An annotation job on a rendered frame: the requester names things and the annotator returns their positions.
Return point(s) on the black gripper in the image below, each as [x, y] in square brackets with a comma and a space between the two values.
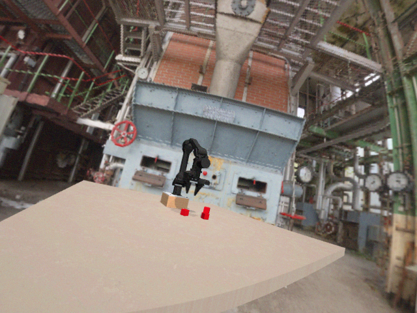
[200, 182]

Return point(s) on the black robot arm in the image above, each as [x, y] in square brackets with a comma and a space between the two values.
[201, 160]

